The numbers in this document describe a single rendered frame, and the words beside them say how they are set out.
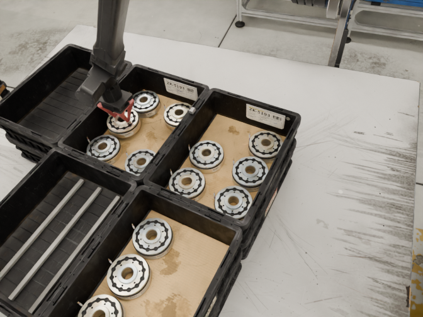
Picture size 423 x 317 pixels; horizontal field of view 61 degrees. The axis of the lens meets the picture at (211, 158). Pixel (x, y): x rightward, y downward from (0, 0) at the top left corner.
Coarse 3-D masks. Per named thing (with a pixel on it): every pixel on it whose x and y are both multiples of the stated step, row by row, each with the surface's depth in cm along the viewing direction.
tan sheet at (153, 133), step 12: (144, 120) 121; (156, 120) 120; (108, 132) 118; (144, 132) 117; (156, 132) 117; (168, 132) 117; (132, 144) 115; (144, 144) 114; (156, 144) 114; (120, 168) 109
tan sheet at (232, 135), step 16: (208, 128) 116; (224, 128) 116; (240, 128) 115; (256, 128) 115; (224, 144) 112; (240, 144) 112; (224, 160) 108; (208, 176) 105; (224, 176) 105; (208, 192) 102; (256, 192) 101
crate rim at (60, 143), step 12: (156, 72) 119; (192, 84) 115; (204, 84) 114; (96, 108) 112; (84, 120) 109; (72, 132) 106; (60, 144) 103; (168, 144) 101; (84, 156) 100; (108, 168) 97
